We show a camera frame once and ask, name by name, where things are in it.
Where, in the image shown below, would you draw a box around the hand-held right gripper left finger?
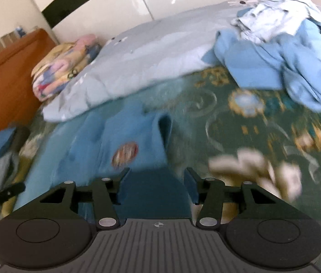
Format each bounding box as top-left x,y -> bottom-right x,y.
40,167 -> 131,231

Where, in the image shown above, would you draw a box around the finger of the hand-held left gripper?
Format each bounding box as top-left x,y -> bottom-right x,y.
0,182 -> 26,214

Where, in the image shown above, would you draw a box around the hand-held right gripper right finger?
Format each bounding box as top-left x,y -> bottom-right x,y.
184,167 -> 277,231

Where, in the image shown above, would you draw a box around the blue fleece garment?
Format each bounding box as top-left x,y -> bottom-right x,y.
15,102 -> 198,219

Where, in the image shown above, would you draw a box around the grey folded clothes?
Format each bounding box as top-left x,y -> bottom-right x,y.
0,154 -> 19,194

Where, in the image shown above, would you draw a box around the yellow folded cloth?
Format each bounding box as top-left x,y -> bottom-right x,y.
1,159 -> 33,219

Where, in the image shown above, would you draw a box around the patterned teal bedspread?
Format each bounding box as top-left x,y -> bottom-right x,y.
0,68 -> 321,273

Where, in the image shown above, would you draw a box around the orange wooden headboard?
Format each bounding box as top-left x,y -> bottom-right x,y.
0,28 -> 59,162

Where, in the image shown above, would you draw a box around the colourful folded blanket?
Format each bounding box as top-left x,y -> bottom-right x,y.
31,34 -> 103,101

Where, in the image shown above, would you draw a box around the light blue quilt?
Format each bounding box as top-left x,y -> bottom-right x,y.
41,0 -> 321,123

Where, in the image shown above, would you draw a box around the light blue garment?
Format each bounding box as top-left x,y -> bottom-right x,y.
202,20 -> 321,113

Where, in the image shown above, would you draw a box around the white printed cloth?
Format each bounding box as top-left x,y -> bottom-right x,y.
230,0 -> 321,44

